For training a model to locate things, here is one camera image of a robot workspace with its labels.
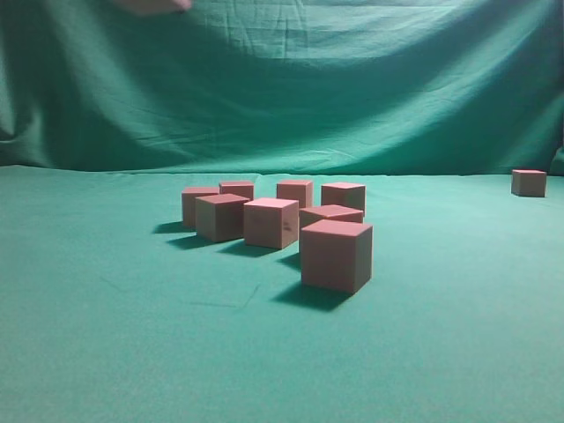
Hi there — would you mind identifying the green cloth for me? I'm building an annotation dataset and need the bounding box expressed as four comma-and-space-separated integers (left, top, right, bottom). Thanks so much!
1, 1, 563, 422

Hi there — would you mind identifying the pink cube column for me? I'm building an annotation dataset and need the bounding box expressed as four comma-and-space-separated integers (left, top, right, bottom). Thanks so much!
299, 204, 364, 228
276, 180, 314, 208
243, 197, 300, 249
219, 181, 255, 200
182, 187, 219, 228
116, 0, 193, 16
321, 182, 367, 213
300, 219, 374, 294
195, 194, 249, 242
511, 169, 547, 197

